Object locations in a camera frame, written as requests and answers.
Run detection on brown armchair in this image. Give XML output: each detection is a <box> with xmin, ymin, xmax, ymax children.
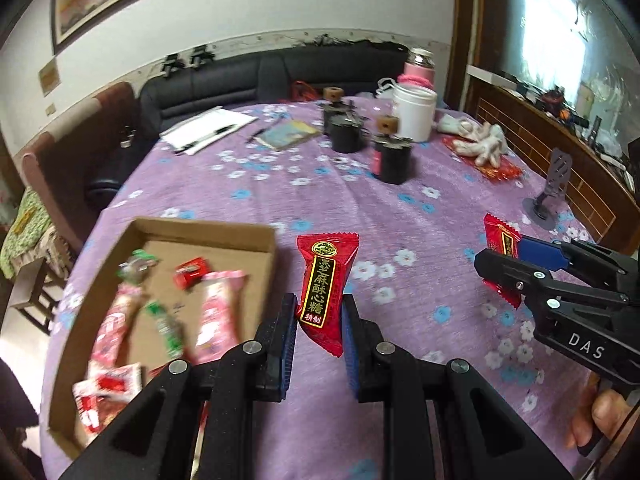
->
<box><xmin>14</xmin><ymin>81</ymin><xmax>138</xmax><ymax>254</ymax></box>

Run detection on green clear candy packet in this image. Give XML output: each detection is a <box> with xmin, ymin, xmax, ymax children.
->
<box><xmin>144</xmin><ymin>300</ymin><xmax>184</xmax><ymax>360</ymax></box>

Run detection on brown cardboard box tray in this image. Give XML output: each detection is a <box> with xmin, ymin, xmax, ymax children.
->
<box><xmin>47</xmin><ymin>217</ymin><xmax>277</xmax><ymax>462</ymax></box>

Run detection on black tea canister front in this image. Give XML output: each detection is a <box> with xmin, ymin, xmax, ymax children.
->
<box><xmin>370</xmin><ymin>115</ymin><xmax>412</xmax><ymax>185</ymax></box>

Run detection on pink white snack packet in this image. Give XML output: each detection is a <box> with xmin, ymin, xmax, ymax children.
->
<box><xmin>87</xmin><ymin>282</ymin><xmax>145</xmax><ymax>378</ymax></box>

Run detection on white paper notepad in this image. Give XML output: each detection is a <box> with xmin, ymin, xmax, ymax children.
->
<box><xmin>160</xmin><ymin>107</ymin><xmax>257</xmax><ymax>156</ymax></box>

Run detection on black tea canister back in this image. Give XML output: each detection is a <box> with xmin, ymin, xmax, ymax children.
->
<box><xmin>321</xmin><ymin>87</ymin><xmax>364</xmax><ymax>154</ymax></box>

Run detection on red foil bag under gloves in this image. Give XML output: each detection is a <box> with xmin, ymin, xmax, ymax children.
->
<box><xmin>440</xmin><ymin>134</ymin><xmax>523</xmax><ymax>181</ymax></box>

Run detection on black pen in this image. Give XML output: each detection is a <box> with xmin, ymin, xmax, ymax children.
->
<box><xmin>174</xmin><ymin>125</ymin><xmax>234</xmax><ymax>155</ymax></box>

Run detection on purple floral tablecloth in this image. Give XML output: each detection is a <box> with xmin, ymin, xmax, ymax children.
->
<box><xmin>41</xmin><ymin>130</ymin><xmax>589</xmax><ymax>479</ymax></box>

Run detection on white red snack packet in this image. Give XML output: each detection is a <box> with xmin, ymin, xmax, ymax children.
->
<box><xmin>72</xmin><ymin>363</ymin><xmax>142</xmax><ymax>440</ymax></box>

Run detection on small red candy packet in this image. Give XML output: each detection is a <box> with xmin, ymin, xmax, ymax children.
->
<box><xmin>483</xmin><ymin>214</ymin><xmax>522</xmax><ymax>309</ymax></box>

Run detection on person's right hand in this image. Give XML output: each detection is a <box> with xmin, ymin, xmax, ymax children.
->
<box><xmin>566</xmin><ymin>373</ymin><xmax>631</xmax><ymax>448</ymax></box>

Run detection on black leather sofa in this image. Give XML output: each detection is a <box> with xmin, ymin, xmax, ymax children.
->
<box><xmin>84</xmin><ymin>40</ymin><xmax>408</xmax><ymax>212</ymax></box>

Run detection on yellow blue booklet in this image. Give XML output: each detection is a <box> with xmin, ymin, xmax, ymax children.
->
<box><xmin>254</xmin><ymin>120</ymin><xmax>320</xmax><ymax>152</ymax></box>

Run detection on white plastic jar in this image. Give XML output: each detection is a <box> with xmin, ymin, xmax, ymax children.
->
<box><xmin>392</xmin><ymin>82</ymin><xmax>437</xmax><ymax>143</ymax></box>

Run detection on wooden side cabinet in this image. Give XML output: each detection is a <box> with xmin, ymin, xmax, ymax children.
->
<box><xmin>464</xmin><ymin>64</ymin><xmax>640</xmax><ymax>256</ymax></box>

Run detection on pink thermos bottle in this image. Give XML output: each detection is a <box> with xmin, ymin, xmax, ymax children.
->
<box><xmin>397</xmin><ymin>48</ymin><xmax>435</xmax><ymax>90</ymax></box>

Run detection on long red candy packet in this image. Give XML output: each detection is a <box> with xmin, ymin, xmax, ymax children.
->
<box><xmin>296</xmin><ymin>232</ymin><xmax>360</xmax><ymax>358</ymax></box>

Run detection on grey phone stand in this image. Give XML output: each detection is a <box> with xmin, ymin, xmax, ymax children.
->
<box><xmin>522</xmin><ymin>148</ymin><xmax>573</xmax><ymax>231</ymax></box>

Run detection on black tea canister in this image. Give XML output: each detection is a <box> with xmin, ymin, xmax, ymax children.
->
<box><xmin>370</xmin><ymin>115</ymin><xmax>412</xmax><ymax>185</ymax></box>
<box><xmin>321</xmin><ymin>87</ymin><xmax>364</xmax><ymax>154</ymax></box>

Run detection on green patterned cushion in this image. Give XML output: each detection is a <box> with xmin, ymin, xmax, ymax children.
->
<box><xmin>1</xmin><ymin>186</ymin><xmax>52</xmax><ymax>281</ymax></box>

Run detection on red orange snack packet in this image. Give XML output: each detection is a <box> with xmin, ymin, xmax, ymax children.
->
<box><xmin>174</xmin><ymin>257</ymin><xmax>212</xmax><ymax>290</ymax></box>

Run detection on white work gloves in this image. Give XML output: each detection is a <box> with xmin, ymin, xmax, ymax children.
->
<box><xmin>437</xmin><ymin>115</ymin><xmax>508</xmax><ymax>169</ymax></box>

